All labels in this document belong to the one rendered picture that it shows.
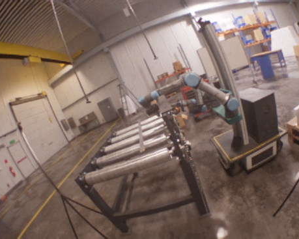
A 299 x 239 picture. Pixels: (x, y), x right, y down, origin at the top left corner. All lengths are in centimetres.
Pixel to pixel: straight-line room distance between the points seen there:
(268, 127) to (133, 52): 1115
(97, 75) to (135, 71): 325
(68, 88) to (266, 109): 1383
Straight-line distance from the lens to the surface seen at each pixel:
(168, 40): 1212
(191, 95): 370
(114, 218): 170
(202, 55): 599
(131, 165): 113
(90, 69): 1287
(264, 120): 178
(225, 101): 129
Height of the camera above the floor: 138
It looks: 13 degrees down
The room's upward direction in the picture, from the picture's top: 25 degrees counter-clockwise
